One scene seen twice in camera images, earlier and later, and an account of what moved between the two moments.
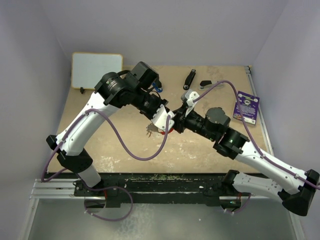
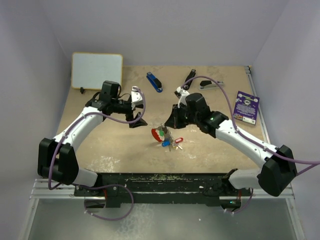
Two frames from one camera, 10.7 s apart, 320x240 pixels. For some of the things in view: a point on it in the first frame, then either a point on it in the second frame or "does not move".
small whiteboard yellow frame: x=87 y=68 does not move
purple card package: x=249 y=105 does not move
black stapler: x=189 y=79 does not move
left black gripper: x=159 y=101 to x=129 y=116
